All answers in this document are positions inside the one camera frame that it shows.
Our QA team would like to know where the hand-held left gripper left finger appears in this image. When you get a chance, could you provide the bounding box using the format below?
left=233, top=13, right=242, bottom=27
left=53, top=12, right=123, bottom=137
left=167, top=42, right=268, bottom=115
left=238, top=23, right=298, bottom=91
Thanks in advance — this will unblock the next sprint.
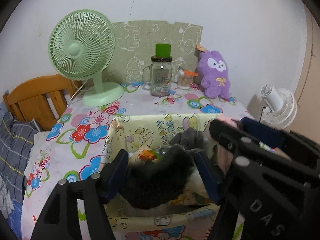
left=30, top=149, right=129, bottom=240

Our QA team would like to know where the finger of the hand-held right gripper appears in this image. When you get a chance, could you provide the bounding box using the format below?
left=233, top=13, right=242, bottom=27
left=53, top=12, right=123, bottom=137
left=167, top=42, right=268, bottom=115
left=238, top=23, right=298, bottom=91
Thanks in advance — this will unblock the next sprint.
left=209, top=118, right=261, bottom=181
left=240, top=116, right=300, bottom=153

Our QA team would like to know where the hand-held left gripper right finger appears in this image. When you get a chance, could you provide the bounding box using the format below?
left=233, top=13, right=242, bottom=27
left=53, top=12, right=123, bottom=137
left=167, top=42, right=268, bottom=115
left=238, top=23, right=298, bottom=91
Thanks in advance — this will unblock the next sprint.
left=194, top=152, right=225, bottom=205

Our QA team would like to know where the dark grey fuzzy sock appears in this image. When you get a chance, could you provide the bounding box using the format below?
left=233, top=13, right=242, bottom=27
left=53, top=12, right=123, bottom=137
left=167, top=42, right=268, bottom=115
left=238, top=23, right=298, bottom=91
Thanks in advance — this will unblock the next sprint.
left=124, top=144, right=203, bottom=210

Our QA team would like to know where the yellow cartoon fabric storage box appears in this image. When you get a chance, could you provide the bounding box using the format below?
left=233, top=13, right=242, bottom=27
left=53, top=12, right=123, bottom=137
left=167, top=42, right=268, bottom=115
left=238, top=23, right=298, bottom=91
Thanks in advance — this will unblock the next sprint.
left=101, top=112, right=225, bottom=233

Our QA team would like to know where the white standing fan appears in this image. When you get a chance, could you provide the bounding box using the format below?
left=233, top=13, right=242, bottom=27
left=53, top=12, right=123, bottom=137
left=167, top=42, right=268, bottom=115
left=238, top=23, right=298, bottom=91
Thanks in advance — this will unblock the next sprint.
left=259, top=84, right=298, bottom=130

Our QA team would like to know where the purple plush toy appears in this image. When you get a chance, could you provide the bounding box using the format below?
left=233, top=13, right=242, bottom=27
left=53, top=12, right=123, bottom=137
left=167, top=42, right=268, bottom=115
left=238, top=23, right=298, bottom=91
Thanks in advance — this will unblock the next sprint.
left=196, top=44, right=231, bottom=99

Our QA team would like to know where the floral tablecloth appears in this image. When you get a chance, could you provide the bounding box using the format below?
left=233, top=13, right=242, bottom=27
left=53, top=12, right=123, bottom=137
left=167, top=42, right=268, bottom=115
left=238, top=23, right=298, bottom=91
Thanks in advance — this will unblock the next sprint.
left=21, top=81, right=255, bottom=240

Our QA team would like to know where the cotton swab jar orange lid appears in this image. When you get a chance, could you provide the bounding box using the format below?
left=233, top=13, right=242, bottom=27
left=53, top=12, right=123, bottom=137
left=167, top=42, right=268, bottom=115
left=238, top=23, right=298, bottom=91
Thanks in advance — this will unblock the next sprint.
left=177, top=67, right=198, bottom=90

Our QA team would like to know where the beige wooden door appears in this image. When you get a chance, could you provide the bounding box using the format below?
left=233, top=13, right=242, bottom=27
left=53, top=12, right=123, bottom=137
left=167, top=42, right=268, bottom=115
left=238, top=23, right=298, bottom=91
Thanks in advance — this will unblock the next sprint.
left=292, top=2, right=320, bottom=137

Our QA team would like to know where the glass jar with green lid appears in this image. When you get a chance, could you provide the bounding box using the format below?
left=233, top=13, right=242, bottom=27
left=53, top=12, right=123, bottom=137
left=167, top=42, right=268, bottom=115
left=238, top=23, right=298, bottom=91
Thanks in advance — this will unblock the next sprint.
left=142, top=43, right=173, bottom=97

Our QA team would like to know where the blue plaid bedding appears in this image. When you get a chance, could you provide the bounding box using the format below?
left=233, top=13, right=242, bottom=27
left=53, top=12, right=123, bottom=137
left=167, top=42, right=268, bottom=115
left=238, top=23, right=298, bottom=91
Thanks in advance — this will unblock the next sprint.
left=0, top=102, right=39, bottom=218

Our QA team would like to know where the wooden bed headboard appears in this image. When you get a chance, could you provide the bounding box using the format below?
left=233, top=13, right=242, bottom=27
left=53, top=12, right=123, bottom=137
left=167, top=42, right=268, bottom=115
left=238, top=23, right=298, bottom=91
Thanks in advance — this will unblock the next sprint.
left=2, top=74, right=83, bottom=132

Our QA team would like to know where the green cartoon printed board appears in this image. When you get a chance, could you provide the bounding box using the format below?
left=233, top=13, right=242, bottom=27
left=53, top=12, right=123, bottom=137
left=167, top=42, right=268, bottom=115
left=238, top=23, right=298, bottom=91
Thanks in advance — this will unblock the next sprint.
left=105, top=20, right=203, bottom=84

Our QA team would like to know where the green desk fan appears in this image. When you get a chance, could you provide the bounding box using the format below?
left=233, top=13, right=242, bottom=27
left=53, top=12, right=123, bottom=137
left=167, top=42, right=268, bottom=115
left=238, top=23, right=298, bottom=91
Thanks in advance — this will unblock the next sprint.
left=48, top=9, right=125, bottom=107

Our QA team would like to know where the white fan cable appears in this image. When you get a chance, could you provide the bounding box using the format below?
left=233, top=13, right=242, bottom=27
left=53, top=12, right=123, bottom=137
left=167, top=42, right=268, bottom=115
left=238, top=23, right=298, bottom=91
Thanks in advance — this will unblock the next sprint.
left=66, top=80, right=87, bottom=105

